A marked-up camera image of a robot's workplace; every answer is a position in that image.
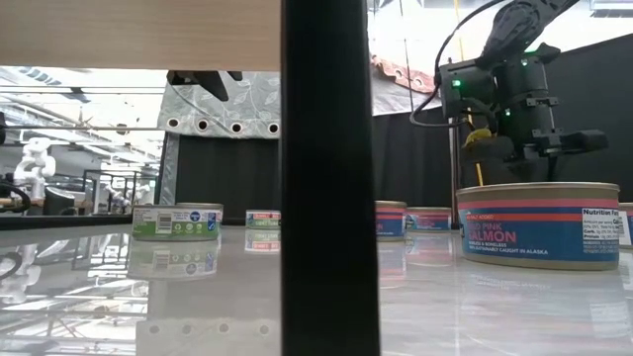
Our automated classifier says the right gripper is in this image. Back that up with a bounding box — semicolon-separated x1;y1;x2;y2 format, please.
462;43;610;185

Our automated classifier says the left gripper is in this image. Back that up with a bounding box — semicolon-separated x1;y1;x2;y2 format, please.
166;70;243;103

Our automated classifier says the green tuna can silver lid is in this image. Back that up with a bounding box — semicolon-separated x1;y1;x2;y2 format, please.
131;204;224;242
244;209;283;230

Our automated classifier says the light wooden shelf board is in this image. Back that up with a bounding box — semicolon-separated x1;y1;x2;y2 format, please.
0;0;282;73

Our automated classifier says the black shelf side panel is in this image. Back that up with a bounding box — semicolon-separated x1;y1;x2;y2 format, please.
280;0;382;356

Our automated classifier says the grey leaf-pattern curtain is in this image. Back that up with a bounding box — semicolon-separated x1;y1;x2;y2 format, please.
156;69;282;207

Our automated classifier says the grey stand pole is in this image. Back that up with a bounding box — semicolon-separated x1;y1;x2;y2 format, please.
447;123;457;209

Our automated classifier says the black curtain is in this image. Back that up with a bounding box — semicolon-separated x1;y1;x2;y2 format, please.
454;33;633;203
371;101;454;209
173;133;283;223

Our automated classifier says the pink eyelet curtain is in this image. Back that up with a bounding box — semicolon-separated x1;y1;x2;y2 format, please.
370;52;441;95

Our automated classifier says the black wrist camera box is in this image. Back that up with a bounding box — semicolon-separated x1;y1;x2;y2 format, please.
437;58;498;120

